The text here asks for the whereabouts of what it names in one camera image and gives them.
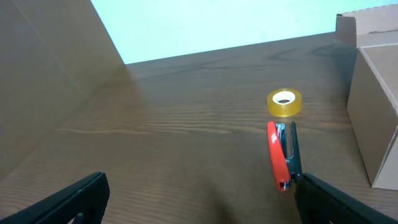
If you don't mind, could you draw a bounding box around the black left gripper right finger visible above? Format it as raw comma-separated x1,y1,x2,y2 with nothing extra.
295,173,397,224

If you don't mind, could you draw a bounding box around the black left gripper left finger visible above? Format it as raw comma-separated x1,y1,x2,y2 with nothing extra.
1,172,110,224

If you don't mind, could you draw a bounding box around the red and black stapler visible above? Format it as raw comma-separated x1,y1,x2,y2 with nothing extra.
267,121,302,191

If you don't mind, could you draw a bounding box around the yellow clear tape roll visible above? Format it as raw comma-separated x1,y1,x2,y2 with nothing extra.
266,88,302,117

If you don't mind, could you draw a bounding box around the brown cardboard box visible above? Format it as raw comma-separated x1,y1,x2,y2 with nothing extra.
335,4,397,190

